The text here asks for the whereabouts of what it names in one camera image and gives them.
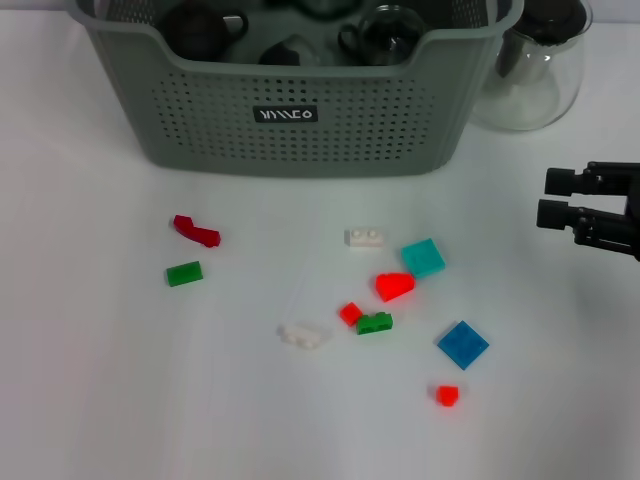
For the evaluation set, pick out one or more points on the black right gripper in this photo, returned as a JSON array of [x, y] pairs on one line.
[[636, 210]]

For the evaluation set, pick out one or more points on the green two-stud brick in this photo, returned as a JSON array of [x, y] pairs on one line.
[[375, 323]]

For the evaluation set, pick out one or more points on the grey perforated storage bin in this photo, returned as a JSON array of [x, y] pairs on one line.
[[225, 130]]

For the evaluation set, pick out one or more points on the glass teacup black base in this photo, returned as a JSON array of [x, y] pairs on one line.
[[390, 35], [287, 55]]

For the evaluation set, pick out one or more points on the glass carafe black lid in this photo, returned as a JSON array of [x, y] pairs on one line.
[[530, 95]]

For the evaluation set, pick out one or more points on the blue square plate brick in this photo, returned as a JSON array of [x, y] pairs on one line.
[[464, 345]]

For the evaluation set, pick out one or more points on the dark brown clay teapot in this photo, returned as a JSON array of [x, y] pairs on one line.
[[195, 30]]

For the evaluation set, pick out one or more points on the dark red curved brick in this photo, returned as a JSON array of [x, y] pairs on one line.
[[197, 232]]

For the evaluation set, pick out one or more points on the small orange-red notched brick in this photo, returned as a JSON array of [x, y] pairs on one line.
[[448, 395]]

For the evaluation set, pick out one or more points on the green sloped brick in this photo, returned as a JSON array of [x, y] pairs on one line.
[[185, 274]]

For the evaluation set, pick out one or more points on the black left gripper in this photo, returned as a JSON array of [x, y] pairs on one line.
[[305, 6]]

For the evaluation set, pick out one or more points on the teal square plate brick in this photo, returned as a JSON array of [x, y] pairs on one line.
[[424, 258]]

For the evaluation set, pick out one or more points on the white two-stud brick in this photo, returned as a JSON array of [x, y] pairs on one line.
[[367, 238]]

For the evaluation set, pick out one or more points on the small red square brick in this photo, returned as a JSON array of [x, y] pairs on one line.
[[351, 313]]

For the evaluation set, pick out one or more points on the large orange-red sloped brick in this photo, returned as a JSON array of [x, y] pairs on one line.
[[395, 286]]

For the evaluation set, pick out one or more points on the white flat plate brick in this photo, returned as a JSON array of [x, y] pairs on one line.
[[300, 336]]

